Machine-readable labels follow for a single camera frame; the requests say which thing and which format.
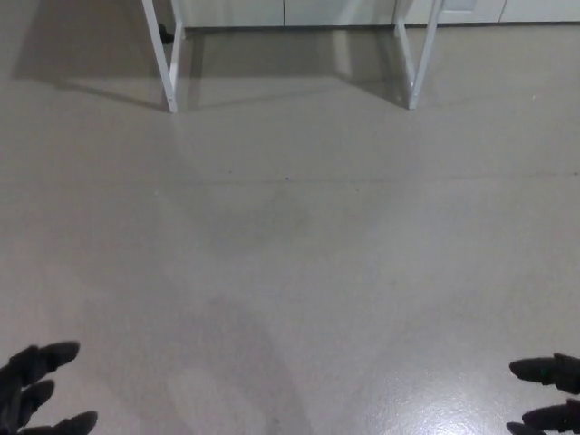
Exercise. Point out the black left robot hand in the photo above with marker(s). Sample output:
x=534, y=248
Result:
x=22, y=367

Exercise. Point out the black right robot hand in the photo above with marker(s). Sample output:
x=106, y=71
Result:
x=562, y=371

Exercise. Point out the white table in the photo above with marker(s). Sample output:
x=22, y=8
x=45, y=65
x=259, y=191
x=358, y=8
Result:
x=158, y=50

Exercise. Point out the small black floor object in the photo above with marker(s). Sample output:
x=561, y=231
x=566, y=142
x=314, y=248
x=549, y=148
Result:
x=166, y=34

